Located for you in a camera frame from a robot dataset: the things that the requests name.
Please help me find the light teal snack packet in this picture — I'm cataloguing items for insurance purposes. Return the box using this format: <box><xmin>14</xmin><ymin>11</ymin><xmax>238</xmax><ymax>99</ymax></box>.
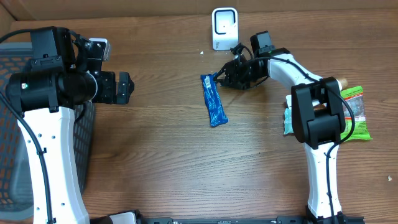
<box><xmin>284</xmin><ymin>108</ymin><xmax>294</xmax><ymax>135</ymax></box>

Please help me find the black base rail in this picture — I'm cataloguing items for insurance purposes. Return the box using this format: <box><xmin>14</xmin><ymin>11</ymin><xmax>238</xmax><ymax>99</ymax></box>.
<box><xmin>90</xmin><ymin>210</ymin><xmax>365</xmax><ymax>224</ymax></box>

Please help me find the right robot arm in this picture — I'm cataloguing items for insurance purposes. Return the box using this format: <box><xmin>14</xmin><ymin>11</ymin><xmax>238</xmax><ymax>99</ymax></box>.
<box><xmin>202</xmin><ymin>31</ymin><xmax>348</xmax><ymax>223</ymax></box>

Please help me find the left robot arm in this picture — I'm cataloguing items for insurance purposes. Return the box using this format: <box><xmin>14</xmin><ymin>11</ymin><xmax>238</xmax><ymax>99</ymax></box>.
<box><xmin>1</xmin><ymin>26</ymin><xmax>134</xmax><ymax>223</ymax></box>

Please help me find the grey plastic shopping basket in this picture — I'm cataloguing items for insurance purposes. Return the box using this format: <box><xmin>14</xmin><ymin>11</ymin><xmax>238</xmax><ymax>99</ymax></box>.
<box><xmin>1</xmin><ymin>42</ymin><xmax>95</xmax><ymax>221</ymax></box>

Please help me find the white tube with gold cap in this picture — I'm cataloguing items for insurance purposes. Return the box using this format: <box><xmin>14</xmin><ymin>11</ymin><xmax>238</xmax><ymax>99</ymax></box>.
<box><xmin>286</xmin><ymin>78</ymin><xmax>348</xmax><ymax>110</ymax></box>

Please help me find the green Haribo gummy bag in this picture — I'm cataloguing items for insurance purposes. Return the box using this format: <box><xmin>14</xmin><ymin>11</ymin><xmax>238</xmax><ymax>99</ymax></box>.
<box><xmin>341</xmin><ymin>86</ymin><xmax>372</xmax><ymax>141</ymax></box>

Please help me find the blue snack bar wrapper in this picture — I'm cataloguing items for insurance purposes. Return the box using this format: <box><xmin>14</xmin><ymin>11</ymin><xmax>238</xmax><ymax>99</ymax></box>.
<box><xmin>200</xmin><ymin>73</ymin><xmax>228</xmax><ymax>128</ymax></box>

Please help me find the white barcode scanner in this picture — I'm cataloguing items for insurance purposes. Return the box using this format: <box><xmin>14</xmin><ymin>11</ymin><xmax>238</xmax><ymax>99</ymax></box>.
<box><xmin>211</xmin><ymin>7</ymin><xmax>239</xmax><ymax>51</ymax></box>

